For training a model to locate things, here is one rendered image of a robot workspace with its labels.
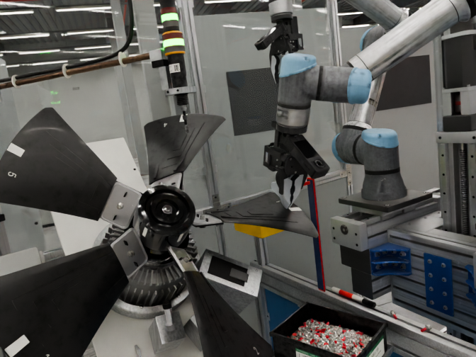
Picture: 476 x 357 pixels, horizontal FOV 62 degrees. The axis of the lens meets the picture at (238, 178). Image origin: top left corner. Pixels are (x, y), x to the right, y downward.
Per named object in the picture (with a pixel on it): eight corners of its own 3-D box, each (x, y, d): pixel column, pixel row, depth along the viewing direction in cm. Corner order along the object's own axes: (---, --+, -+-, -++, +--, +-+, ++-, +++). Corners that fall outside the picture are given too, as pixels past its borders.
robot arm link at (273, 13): (278, -2, 125) (263, 6, 132) (280, 14, 126) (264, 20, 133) (296, -1, 129) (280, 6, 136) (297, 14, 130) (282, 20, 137)
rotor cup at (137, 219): (128, 272, 84) (137, 244, 74) (118, 212, 91) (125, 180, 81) (193, 262, 90) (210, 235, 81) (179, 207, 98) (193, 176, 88)
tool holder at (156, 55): (151, 97, 86) (142, 50, 84) (168, 96, 92) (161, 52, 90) (188, 91, 82) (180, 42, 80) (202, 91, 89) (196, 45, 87)
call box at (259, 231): (235, 234, 142) (231, 205, 141) (257, 227, 148) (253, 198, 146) (262, 243, 129) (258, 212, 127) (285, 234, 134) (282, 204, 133)
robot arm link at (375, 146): (382, 172, 131) (379, 131, 129) (353, 168, 143) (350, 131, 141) (408, 166, 136) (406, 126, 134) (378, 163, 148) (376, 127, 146)
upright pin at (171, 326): (164, 329, 87) (159, 301, 86) (173, 324, 88) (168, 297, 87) (168, 332, 85) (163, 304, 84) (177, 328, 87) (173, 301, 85)
